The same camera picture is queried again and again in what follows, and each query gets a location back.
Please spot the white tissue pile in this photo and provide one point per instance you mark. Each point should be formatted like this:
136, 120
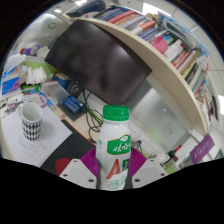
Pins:
36, 75

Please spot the black white checkered mug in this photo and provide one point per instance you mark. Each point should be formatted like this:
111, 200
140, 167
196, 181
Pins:
31, 126

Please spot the white drink bottle green cap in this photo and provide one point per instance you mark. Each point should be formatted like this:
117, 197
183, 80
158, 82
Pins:
113, 150

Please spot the dark wine bottle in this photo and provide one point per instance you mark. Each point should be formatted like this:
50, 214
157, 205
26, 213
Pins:
173, 152

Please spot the blue electronics box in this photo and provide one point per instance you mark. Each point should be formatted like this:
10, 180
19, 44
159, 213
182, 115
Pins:
73, 105

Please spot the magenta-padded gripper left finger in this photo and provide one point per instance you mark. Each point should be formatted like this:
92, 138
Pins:
78, 171

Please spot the black red-edged desk mat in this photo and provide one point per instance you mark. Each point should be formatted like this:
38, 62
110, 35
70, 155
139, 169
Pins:
71, 146

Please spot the white written paper sheet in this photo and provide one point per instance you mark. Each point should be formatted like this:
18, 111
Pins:
50, 133

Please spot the clear plastic box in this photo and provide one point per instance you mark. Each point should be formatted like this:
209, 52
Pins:
55, 92

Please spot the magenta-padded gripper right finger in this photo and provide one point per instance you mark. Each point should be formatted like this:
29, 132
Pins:
148, 171

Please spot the green packet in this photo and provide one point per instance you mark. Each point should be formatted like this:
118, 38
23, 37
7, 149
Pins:
30, 88

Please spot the blue tissue packet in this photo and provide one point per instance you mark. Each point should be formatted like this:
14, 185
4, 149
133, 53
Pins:
10, 85

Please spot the black computer monitor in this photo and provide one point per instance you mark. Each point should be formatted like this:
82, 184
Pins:
100, 60

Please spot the purple hanging banner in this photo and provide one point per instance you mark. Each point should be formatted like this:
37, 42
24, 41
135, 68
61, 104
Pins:
202, 149

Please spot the tissue box with white tissue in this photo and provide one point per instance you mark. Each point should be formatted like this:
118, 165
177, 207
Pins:
13, 65

